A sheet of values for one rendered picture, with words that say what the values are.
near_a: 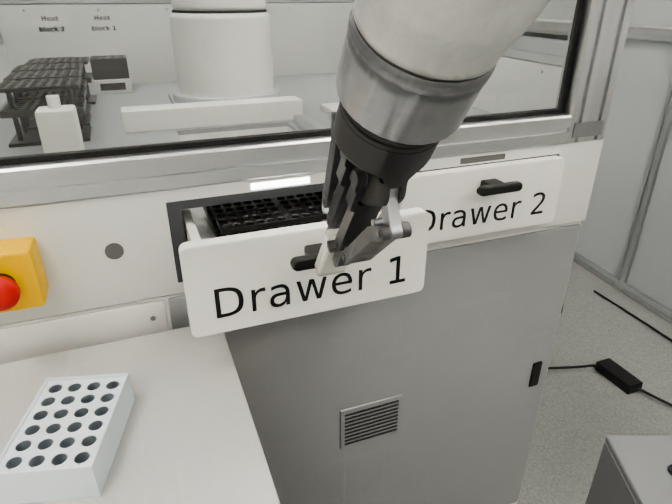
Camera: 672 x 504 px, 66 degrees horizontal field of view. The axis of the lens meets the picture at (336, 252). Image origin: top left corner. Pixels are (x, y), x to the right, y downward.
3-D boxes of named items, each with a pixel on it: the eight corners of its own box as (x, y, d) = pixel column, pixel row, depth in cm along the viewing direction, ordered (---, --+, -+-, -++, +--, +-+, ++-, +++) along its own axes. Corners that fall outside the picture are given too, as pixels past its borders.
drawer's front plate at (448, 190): (553, 222, 87) (566, 157, 82) (398, 249, 78) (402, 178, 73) (546, 218, 88) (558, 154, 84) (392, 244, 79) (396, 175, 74)
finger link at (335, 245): (399, 159, 40) (406, 173, 40) (364, 237, 50) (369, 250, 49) (352, 164, 39) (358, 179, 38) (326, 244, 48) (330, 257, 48)
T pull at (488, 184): (522, 191, 77) (524, 182, 76) (480, 197, 75) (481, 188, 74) (507, 183, 80) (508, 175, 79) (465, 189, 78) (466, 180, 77)
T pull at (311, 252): (358, 261, 57) (359, 250, 56) (292, 273, 54) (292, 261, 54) (346, 247, 60) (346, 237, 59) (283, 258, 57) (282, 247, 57)
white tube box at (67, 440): (100, 497, 46) (91, 466, 44) (0, 505, 45) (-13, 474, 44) (135, 399, 57) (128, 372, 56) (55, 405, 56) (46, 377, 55)
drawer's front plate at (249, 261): (423, 291, 67) (430, 211, 62) (192, 339, 57) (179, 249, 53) (417, 284, 68) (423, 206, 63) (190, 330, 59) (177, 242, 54)
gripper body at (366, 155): (470, 144, 34) (422, 221, 42) (423, 55, 38) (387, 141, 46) (366, 155, 32) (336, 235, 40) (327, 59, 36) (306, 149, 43)
